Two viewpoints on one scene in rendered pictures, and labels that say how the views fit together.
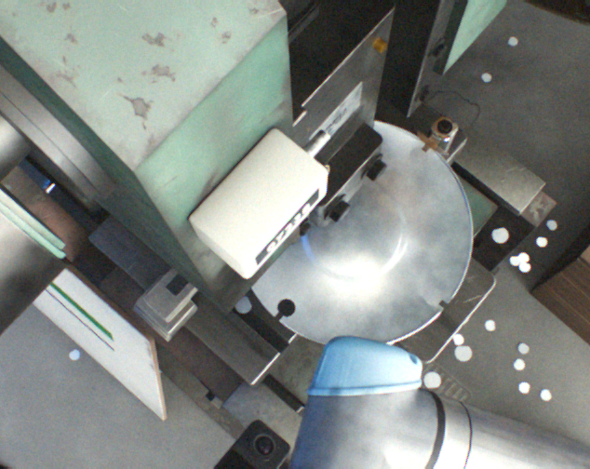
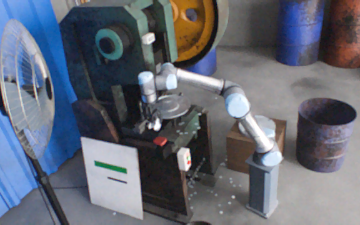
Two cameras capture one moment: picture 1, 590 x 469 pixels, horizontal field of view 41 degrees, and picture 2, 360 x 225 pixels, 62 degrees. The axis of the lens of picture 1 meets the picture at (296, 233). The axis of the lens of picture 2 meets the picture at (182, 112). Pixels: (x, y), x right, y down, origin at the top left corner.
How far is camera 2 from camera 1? 1.52 m
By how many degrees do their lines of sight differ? 44
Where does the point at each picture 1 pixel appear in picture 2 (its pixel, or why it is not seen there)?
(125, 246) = (129, 126)
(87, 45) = (132, 12)
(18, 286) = (126, 40)
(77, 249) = (118, 140)
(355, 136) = not seen: hidden behind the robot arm
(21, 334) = (99, 214)
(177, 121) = (139, 18)
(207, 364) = (149, 144)
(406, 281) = (180, 109)
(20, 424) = not seen: outside the picture
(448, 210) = (185, 100)
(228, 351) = (152, 132)
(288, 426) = not seen: hidden behind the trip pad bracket
